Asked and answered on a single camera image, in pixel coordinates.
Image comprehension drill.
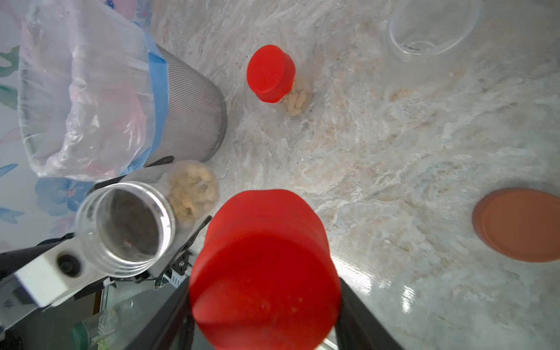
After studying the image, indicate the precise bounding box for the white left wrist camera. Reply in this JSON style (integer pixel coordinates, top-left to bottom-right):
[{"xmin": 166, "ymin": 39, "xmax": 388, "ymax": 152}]
[{"xmin": 15, "ymin": 238, "xmax": 107, "ymax": 308}]

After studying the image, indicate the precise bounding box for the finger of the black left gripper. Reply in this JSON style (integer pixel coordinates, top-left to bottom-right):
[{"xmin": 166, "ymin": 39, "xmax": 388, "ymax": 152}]
[{"xmin": 153, "ymin": 215, "xmax": 212, "ymax": 289}]

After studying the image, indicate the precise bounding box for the red jar lid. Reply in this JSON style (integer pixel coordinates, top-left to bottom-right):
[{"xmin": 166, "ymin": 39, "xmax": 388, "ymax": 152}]
[
  {"xmin": 246, "ymin": 45, "xmax": 296, "ymax": 104},
  {"xmin": 189, "ymin": 190, "xmax": 341, "ymax": 349}
]

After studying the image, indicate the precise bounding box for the orange jar lid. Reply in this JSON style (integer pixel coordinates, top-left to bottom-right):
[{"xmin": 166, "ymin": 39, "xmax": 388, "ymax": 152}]
[{"xmin": 472, "ymin": 188, "xmax": 559, "ymax": 263}]

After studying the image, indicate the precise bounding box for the metal mesh trash bin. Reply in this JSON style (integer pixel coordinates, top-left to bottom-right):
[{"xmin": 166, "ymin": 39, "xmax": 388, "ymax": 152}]
[{"xmin": 147, "ymin": 46, "xmax": 228, "ymax": 165}]

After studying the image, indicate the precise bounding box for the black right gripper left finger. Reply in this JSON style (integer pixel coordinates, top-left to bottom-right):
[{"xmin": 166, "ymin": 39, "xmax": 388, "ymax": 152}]
[{"xmin": 150, "ymin": 277, "xmax": 195, "ymax": 349}]

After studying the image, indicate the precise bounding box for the clear jar with peanuts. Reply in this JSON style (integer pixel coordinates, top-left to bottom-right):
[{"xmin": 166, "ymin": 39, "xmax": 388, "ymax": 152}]
[
  {"xmin": 75, "ymin": 160, "xmax": 220, "ymax": 278},
  {"xmin": 267, "ymin": 61, "xmax": 312, "ymax": 117}
]

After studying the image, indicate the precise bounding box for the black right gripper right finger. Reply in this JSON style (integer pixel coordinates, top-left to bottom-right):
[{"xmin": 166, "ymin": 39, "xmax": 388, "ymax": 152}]
[{"xmin": 335, "ymin": 278, "xmax": 403, "ymax": 350}]

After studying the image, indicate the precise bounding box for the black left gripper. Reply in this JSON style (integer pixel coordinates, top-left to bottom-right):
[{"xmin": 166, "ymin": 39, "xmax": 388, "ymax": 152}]
[{"xmin": 1, "ymin": 155, "xmax": 175, "ymax": 306}]

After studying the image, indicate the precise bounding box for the clear jar with orange lid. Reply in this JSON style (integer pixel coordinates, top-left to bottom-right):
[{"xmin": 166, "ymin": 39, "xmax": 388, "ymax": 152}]
[{"xmin": 385, "ymin": 0, "xmax": 483, "ymax": 85}]

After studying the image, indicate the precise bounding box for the pink trash bag liner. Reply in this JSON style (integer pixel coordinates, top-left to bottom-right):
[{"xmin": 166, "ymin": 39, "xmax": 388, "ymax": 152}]
[{"xmin": 17, "ymin": 1, "xmax": 169, "ymax": 182}]

